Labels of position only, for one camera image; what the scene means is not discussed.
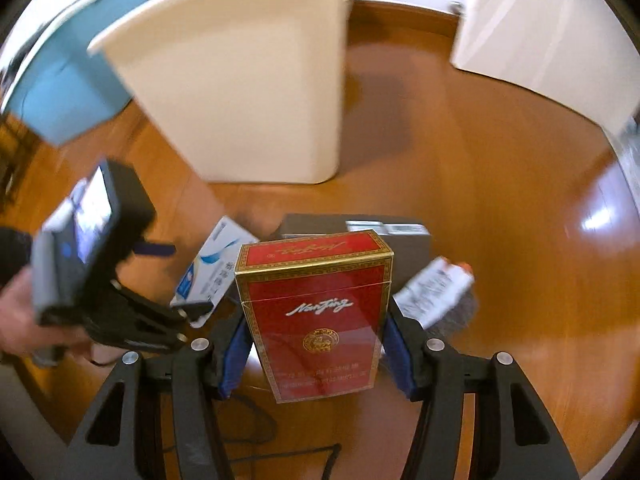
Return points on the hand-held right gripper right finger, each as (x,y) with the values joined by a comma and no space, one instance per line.
(400,360)

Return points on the person's left hand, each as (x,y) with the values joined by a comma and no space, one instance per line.
(17,315)

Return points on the red cigarette box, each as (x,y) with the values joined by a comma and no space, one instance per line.
(315,310)

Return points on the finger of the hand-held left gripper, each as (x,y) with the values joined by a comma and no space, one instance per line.
(157,249)
(145,325)

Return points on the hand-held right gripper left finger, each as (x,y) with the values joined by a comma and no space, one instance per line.
(234,355)

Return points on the beige plastic bin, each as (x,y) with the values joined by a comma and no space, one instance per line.
(240,85)

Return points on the metal door stop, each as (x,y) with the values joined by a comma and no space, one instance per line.
(456,8)

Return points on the white snack wrapper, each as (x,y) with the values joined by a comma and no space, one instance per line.
(430,290)

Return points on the blue storage box white lid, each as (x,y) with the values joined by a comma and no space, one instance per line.
(60,95)

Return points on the white door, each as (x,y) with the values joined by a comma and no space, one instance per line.
(525,35)

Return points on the white and blue packet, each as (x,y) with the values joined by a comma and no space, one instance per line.
(215,260)

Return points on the grey cardboard box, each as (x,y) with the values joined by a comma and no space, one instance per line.
(320,224)

